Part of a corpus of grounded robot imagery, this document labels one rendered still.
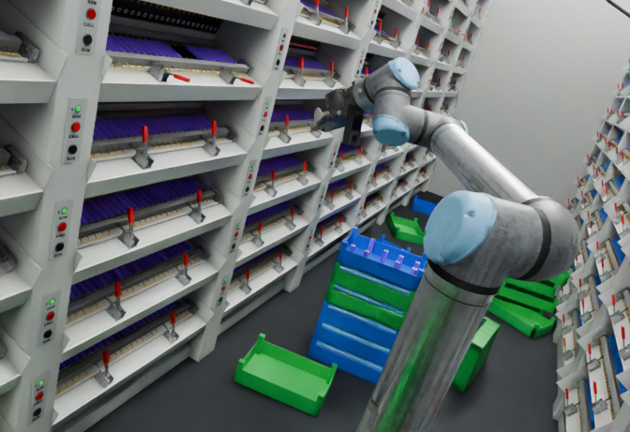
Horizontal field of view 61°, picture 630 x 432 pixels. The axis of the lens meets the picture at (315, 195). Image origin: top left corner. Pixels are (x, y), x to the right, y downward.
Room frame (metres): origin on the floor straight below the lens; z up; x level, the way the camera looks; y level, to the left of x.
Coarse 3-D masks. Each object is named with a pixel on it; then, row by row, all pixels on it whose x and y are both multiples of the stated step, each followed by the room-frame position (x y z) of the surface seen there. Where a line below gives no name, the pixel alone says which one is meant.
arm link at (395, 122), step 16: (384, 96) 1.33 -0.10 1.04; (400, 96) 1.33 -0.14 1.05; (384, 112) 1.29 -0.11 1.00; (400, 112) 1.30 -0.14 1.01; (416, 112) 1.31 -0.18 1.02; (384, 128) 1.27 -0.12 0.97; (400, 128) 1.27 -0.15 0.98; (416, 128) 1.30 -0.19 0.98; (384, 144) 1.32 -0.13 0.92; (400, 144) 1.31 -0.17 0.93
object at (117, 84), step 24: (144, 24) 1.28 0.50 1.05; (240, 48) 1.56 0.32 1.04; (120, 72) 1.05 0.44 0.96; (144, 72) 1.12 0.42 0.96; (264, 72) 1.53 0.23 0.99; (120, 96) 1.02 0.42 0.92; (144, 96) 1.09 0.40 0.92; (168, 96) 1.16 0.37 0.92; (192, 96) 1.24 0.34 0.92; (216, 96) 1.33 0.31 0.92; (240, 96) 1.44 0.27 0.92
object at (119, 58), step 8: (112, 56) 1.04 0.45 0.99; (120, 56) 1.06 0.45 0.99; (128, 56) 1.08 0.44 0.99; (136, 56) 1.10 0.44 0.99; (144, 56) 1.13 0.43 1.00; (152, 56) 1.16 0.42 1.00; (160, 56) 1.19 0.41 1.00; (112, 64) 1.04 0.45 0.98; (120, 64) 1.06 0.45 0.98; (128, 64) 1.09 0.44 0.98; (136, 64) 1.11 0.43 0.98; (144, 64) 1.13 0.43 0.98; (168, 64) 1.20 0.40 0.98; (176, 64) 1.22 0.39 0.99; (184, 64) 1.25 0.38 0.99; (192, 64) 1.28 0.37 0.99; (200, 64) 1.30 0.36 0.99; (208, 64) 1.34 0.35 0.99; (216, 64) 1.37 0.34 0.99; (224, 64) 1.42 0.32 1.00; (232, 64) 1.46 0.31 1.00; (240, 64) 1.50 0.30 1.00; (192, 72) 1.26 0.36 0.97; (240, 72) 1.48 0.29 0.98
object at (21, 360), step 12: (0, 324) 0.90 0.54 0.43; (0, 336) 0.89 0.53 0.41; (0, 348) 0.87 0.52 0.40; (12, 348) 0.88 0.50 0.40; (0, 360) 0.87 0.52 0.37; (12, 360) 0.88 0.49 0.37; (24, 360) 0.87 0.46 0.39; (0, 372) 0.85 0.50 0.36; (12, 372) 0.86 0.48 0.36; (0, 384) 0.83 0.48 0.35; (12, 384) 0.86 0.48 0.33
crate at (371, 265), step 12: (348, 240) 1.87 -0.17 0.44; (360, 240) 1.93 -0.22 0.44; (348, 252) 1.74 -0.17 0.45; (360, 252) 1.88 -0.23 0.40; (372, 252) 1.91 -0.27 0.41; (396, 252) 1.90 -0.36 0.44; (408, 252) 1.89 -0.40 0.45; (348, 264) 1.73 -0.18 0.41; (360, 264) 1.72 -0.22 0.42; (372, 264) 1.72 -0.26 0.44; (384, 264) 1.71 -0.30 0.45; (408, 264) 1.88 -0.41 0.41; (420, 264) 1.86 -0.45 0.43; (384, 276) 1.71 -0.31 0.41; (396, 276) 1.70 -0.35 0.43; (408, 276) 1.69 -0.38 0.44; (420, 276) 1.68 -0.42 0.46; (408, 288) 1.69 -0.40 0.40
